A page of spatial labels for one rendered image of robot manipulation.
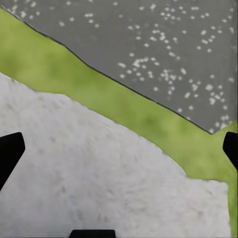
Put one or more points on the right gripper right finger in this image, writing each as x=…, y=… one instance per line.
x=230, y=147

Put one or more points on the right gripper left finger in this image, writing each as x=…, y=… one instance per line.
x=12, y=147

